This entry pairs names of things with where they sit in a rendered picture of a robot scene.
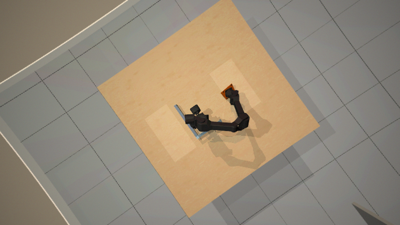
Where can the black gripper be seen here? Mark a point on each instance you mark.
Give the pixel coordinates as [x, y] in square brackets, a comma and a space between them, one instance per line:
[195, 109]

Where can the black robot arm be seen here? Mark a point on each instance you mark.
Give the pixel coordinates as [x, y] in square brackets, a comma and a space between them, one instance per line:
[202, 122]

